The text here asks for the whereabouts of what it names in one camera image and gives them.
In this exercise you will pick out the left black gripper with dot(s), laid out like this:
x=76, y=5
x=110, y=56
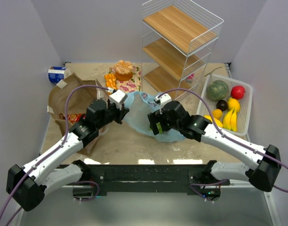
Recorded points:
x=120, y=114

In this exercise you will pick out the yellow banana bunch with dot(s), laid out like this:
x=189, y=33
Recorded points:
x=230, y=120

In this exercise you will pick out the small orange fruit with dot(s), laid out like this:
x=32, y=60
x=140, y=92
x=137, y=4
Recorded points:
x=217, y=113

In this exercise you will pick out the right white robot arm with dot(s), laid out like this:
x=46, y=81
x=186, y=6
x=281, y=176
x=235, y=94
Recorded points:
x=258, y=165

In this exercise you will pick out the yellow mango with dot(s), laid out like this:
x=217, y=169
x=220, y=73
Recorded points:
x=217, y=122

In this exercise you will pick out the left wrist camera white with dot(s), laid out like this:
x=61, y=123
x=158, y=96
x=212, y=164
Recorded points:
x=117, y=96

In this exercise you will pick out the green melon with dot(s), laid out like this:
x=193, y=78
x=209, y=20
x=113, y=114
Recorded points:
x=217, y=90

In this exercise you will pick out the green lime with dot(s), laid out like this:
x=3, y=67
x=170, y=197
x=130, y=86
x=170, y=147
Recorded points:
x=159, y=128

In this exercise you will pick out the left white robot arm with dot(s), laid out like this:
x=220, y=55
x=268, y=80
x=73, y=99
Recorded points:
x=29, y=184

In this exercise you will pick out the brown paper grocery bag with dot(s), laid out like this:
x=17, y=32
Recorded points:
x=78, y=102

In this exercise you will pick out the peeled orange on cup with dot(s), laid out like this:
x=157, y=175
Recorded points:
x=123, y=70

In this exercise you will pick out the floral pattern tray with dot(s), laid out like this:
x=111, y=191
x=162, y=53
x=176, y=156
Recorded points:
x=132, y=85

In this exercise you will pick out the yellow lemon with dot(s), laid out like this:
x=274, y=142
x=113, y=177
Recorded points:
x=233, y=103

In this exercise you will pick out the white plastic fruit basket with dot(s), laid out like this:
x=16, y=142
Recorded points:
x=243, y=116

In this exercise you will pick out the blue white paper roll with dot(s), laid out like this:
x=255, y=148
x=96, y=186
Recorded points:
x=56, y=74

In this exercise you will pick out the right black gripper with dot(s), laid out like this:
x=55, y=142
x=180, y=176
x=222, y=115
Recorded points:
x=154, y=122

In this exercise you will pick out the red apple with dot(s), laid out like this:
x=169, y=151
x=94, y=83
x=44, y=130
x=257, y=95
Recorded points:
x=238, y=92

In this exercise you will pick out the red snack packet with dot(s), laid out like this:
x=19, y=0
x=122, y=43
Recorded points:
x=72, y=118

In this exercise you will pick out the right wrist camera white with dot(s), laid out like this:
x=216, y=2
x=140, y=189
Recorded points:
x=162, y=100

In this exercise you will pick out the dark avocado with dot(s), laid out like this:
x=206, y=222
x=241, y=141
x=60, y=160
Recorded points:
x=222, y=105

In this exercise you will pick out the white wire wooden shelf rack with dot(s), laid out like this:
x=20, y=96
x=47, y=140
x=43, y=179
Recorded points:
x=177, y=39

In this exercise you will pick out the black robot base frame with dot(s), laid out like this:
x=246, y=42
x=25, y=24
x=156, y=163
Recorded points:
x=186, y=178

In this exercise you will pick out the blue plastic bag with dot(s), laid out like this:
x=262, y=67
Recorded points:
x=140, y=105

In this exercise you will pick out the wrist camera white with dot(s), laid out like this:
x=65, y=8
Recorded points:
x=117, y=96
x=162, y=100

